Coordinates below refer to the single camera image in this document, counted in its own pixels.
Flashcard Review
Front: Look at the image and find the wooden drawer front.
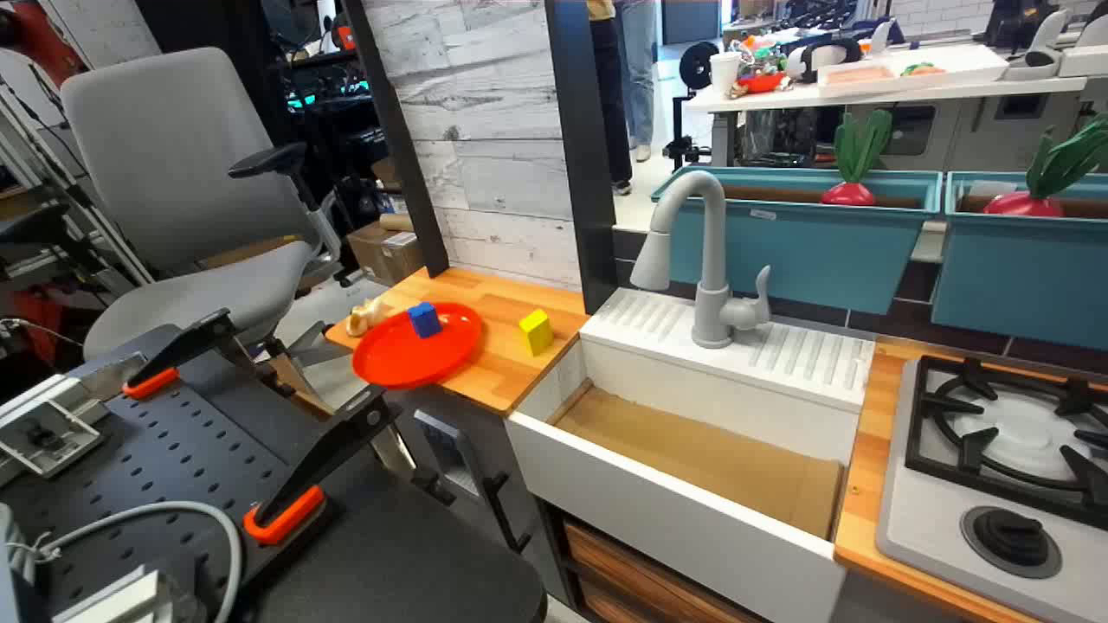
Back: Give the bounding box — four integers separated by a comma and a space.
560, 512, 764, 623

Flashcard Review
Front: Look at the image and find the gray kitchen faucet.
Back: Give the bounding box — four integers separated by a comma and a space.
628, 165, 774, 352

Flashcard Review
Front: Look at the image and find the red bowl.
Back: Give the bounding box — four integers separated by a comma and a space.
734, 69, 791, 98

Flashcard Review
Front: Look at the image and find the wide wooden countertop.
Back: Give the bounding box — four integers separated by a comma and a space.
321, 268, 588, 418

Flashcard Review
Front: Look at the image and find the blue cube block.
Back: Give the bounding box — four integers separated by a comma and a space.
409, 300, 447, 344

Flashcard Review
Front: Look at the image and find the gray toy cooktop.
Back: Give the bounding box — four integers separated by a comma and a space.
877, 351, 1108, 623

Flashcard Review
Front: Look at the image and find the orange round plate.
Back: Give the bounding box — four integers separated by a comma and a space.
350, 300, 488, 391

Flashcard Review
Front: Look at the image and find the black burner grate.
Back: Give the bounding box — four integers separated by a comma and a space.
901, 352, 1108, 534

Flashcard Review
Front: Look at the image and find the white block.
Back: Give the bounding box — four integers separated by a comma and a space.
50, 563, 177, 623

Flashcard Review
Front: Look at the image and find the narrow wooden counter strip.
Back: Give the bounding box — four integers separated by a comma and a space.
830, 335, 1043, 623

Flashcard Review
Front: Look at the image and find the silver square mount plate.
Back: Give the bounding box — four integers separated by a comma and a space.
0, 395, 107, 480

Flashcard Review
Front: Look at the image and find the gray cable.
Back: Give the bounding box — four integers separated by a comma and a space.
0, 499, 249, 623

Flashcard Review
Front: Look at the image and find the black perforated board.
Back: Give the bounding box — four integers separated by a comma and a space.
0, 351, 552, 623

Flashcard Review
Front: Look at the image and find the red radish toy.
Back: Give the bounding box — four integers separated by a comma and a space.
818, 105, 896, 209
979, 119, 1108, 221

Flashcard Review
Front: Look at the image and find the black vertical post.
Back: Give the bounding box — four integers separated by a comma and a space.
544, 0, 621, 320

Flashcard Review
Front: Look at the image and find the white toy sink basin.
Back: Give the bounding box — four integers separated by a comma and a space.
502, 283, 881, 623

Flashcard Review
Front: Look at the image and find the small beige wooden toy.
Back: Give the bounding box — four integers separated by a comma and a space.
342, 299, 392, 344

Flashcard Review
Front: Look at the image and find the cardboard box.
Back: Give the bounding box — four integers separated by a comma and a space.
342, 218, 431, 289

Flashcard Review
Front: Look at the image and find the black clamp orange handle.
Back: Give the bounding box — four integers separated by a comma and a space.
118, 309, 239, 406
239, 391, 396, 552

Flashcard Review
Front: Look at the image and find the yellow cube block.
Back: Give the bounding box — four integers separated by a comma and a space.
515, 304, 556, 361

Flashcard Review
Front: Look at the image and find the black stove knob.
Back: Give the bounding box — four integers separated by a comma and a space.
959, 501, 1066, 581

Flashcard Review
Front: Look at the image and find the teal planter box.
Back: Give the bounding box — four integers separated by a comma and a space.
927, 169, 1108, 358
652, 164, 945, 320

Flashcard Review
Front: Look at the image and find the white cup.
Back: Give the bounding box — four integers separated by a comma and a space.
706, 50, 748, 105

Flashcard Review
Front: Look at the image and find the white background table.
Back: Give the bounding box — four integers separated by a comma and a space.
687, 41, 1093, 169

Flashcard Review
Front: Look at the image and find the black slanted beam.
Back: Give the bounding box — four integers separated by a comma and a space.
342, 0, 455, 281

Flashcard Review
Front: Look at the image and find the gray office chair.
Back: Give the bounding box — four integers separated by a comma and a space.
60, 44, 350, 361

